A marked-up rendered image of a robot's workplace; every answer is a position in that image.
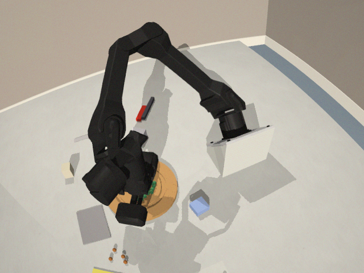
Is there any orange round board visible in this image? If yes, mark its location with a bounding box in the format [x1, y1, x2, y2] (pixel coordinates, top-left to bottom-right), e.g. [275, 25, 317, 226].
[108, 161, 177, 221]

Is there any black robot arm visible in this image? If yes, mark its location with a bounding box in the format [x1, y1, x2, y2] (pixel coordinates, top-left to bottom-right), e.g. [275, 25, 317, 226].
[82, 22, 251, 206]

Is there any light blue block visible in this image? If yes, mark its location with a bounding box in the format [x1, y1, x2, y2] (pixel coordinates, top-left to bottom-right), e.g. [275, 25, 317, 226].
[189, 197, 210, 217]

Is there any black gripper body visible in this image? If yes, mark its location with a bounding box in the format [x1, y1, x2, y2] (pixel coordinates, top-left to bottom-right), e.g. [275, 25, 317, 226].
[115, 152, 158, 227]

